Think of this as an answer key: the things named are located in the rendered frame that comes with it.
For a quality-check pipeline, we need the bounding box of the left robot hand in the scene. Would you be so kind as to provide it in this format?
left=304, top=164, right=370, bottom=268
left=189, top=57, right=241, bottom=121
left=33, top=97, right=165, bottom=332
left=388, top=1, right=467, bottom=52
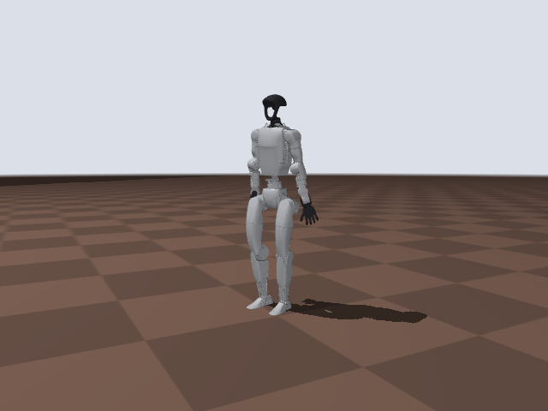
left=300, top=195, right=319, bottom=225

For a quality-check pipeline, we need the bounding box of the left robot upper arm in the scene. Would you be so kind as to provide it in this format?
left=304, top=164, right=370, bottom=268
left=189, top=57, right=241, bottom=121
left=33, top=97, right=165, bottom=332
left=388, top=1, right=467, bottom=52
left=283, top=128, right=303, bottom=175

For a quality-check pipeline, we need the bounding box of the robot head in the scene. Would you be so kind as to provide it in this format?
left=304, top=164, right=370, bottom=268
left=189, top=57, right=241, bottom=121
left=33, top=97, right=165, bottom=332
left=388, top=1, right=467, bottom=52
left=262, top=94, right=287, bottom=128

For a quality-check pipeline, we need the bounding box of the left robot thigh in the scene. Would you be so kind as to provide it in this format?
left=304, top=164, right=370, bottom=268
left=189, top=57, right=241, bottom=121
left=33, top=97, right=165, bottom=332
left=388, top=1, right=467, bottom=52
left=275, top=195, right=299, bottom=262

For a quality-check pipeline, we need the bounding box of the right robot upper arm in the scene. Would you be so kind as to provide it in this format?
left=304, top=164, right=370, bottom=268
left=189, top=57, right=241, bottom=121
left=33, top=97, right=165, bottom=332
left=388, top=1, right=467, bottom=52
left=247, top=129, right=260, bottom=170

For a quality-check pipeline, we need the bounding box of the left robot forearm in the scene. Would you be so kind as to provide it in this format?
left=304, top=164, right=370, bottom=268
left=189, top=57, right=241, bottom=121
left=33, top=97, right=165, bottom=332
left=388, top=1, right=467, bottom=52
left=295, top=163, right=310, bottom=205

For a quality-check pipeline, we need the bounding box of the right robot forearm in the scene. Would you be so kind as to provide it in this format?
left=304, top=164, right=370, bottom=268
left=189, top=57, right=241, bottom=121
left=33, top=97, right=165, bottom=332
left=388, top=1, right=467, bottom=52
left=248, top=168, right=260, bottom=195

